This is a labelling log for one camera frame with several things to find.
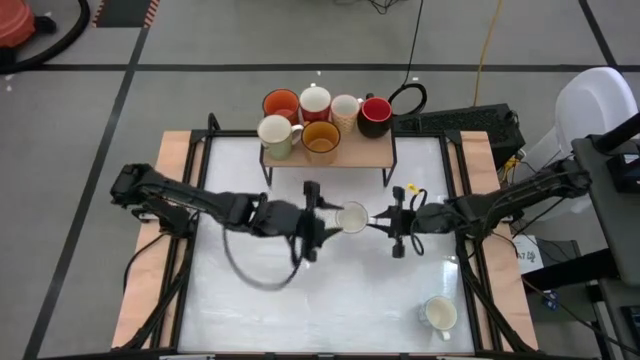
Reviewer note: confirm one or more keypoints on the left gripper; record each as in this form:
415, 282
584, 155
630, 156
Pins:
285, 220

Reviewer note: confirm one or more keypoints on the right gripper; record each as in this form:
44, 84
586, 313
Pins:
425, 220

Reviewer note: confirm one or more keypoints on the blue white flower mug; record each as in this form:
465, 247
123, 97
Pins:
352, 217

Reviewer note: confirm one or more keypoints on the amber yellow mug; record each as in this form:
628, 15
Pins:
320, 140

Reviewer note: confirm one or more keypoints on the light green mug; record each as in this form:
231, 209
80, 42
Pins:
274, 131

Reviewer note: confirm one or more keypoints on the white teal lattice mug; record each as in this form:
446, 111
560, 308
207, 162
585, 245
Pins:
440, 314

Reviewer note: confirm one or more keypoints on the peach patterned mug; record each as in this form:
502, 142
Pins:
345, 110

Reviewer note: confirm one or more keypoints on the red mug white inside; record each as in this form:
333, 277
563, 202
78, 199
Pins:
315, 102

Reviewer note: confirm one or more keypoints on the orange ribbed mug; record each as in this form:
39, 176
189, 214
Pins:
281, 102

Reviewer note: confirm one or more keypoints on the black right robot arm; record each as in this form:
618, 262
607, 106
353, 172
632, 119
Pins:
525, 192

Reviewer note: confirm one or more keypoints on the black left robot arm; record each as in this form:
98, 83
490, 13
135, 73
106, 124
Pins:
200, 200

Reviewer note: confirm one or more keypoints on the yellow tag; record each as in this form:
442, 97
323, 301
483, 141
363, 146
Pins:
412, 188

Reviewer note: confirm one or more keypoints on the wooden shelf black metal legs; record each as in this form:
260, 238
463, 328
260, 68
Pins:
367, 155

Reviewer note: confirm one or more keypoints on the black computer case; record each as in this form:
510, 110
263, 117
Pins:
465, 120

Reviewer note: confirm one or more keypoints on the white printed paper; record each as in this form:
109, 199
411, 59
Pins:
527, 257

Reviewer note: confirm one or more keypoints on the blue tag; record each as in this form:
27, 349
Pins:
551, 300

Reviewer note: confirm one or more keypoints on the white chair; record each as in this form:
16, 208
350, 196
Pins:
590, 105

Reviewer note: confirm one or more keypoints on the dark grey desk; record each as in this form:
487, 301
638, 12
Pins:
622, 235

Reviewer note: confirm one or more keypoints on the black box device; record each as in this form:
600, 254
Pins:
625, 172

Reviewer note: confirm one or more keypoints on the black angled bar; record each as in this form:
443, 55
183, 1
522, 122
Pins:
617, 132

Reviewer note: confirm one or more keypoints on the black mat striped edge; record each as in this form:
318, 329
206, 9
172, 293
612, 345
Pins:
122, 12

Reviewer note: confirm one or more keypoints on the orange vacuum cleaner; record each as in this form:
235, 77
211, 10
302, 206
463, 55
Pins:
15, 22

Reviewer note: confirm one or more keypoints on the black aluminium table frame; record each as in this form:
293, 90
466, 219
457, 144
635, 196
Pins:
478, 320

